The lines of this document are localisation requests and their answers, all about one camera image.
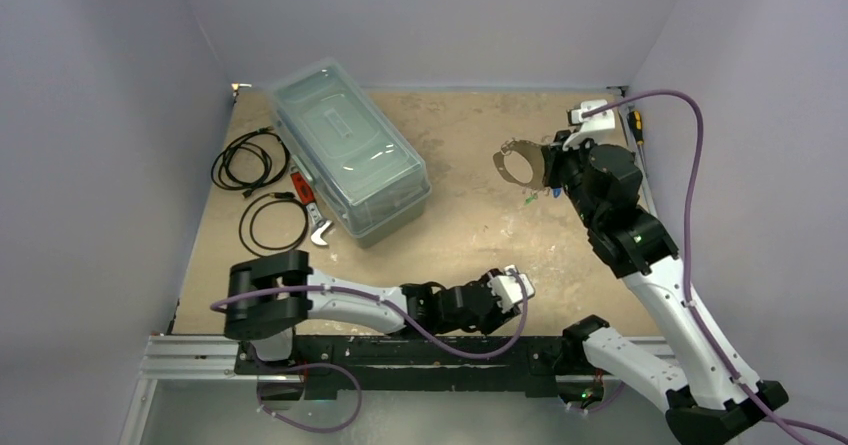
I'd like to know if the metal key organizer plate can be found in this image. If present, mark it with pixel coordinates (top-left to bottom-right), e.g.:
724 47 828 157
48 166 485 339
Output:
492 139 545 190

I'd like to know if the clear plastic storage box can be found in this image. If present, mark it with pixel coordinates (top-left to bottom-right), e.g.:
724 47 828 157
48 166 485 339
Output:
260 58 432 248

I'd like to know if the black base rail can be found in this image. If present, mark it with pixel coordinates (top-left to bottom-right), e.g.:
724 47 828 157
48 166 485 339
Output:
235 334 631 402

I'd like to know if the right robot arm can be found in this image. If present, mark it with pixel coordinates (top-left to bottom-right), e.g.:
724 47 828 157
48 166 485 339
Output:
542 131 789 444

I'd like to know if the black usb cable loop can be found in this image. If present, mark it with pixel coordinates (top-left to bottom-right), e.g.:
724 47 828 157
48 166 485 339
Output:
238 191 310 252

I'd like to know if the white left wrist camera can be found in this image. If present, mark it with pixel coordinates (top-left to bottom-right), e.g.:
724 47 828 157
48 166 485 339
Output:
488 265 536 314

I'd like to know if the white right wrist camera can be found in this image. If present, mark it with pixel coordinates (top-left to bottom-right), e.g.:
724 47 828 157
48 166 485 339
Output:
562 99 616 151

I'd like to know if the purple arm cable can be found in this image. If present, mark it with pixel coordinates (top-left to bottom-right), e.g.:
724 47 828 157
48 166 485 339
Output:
210 272 531 362
579 89 848 445

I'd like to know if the coiled black cable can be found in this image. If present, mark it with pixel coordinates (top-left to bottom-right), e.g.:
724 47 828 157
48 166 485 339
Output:
211 125 291 193

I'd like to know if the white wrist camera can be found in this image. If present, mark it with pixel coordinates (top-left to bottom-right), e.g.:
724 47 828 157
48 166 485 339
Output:
488 265 536 314
562 99 616 151

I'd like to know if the red handled adjustable wrench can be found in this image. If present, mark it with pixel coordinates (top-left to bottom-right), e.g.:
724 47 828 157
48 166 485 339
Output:
290 170 333 247

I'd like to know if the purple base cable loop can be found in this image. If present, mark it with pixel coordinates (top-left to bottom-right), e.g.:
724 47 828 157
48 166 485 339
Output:
255 362 364 435

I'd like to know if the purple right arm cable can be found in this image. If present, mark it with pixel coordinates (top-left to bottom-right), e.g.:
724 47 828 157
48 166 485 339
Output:
579 89 848 445

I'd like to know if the yellow black screwdriver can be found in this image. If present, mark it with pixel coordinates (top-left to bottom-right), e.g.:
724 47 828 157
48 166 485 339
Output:
627 109 644 147

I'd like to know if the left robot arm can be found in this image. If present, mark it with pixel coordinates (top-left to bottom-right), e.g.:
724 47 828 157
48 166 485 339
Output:
210 251 535 374

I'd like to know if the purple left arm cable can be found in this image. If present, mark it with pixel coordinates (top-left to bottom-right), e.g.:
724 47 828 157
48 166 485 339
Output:
210 272 531 362

